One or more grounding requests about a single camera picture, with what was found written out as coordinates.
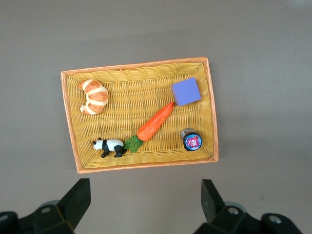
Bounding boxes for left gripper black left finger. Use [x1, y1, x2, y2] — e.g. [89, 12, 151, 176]
[33, 178, 91, 234]

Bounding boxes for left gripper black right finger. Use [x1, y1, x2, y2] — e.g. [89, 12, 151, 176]
[195, 179, 263, 234]

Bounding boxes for yellow wicker basket orange rim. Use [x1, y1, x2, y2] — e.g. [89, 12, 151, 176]
[60, 57, 219, 174]

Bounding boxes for small bottle with printed lid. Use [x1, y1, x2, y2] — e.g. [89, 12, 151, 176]
[180, 128, 203, 152]

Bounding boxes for black white panda figure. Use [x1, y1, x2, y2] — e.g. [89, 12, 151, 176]
[92, 137, 128, 158]

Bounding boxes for orange toy carrot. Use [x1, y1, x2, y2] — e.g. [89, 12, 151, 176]
[123, 101, 176, 154]

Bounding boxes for toy croissant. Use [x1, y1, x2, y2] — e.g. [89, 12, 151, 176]
[78, 78, 109, 116]

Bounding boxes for purple cube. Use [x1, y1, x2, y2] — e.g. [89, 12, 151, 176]
[171, 77, 202, 107]

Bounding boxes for brown table cover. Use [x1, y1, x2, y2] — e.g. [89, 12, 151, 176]
[0, 0, 312, 234]

